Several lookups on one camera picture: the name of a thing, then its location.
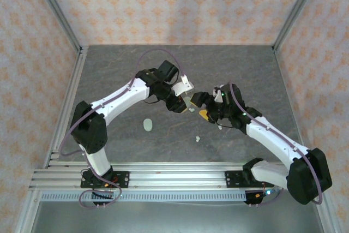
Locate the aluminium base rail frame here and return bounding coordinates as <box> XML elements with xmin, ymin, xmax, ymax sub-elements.
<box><xmin>29</xmin><ymin>161</ymin><xmax>290</xmax><ymax>190</ymax></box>

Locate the aluminium corner post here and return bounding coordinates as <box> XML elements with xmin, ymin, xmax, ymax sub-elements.
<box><xmin>28</xmin><ymin>0</ymin><xmax>83</xmax><ymax>53</ymax></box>
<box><xmin>272</xmin><ymin>0</ymin><xmax>327</xmax><ymax>51</ymax></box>

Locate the aluminium frame leg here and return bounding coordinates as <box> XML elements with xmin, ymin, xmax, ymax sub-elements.
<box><xmin>15</xmin><ymin>189</ymin><xmax>41</xmax><ymax>233</ymax></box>
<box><xmin>313</xmin><ymin>202</ymin><xmax>336</xmax><ymax>233</ymax></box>

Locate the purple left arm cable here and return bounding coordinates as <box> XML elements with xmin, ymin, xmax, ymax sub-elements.
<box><xmin>58</xmin><ymin>49</ymin><xmax>188</xmax><ymax>208</ymax></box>

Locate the grey slotted cable duct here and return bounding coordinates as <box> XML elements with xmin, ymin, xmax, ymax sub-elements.
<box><xmin>40</xmin><ymin>191</ymin><xmax>248</xmax><ymax>202</ymax></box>

